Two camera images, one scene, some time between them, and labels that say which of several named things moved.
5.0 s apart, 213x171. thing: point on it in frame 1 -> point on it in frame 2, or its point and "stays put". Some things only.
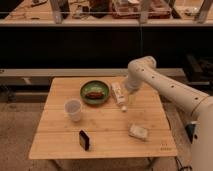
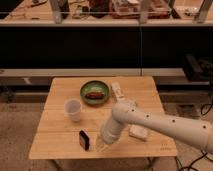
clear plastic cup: [72, 108] stays put
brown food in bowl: [95, 95] stays put
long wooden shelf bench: [110, 13] stays put
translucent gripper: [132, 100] -> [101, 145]
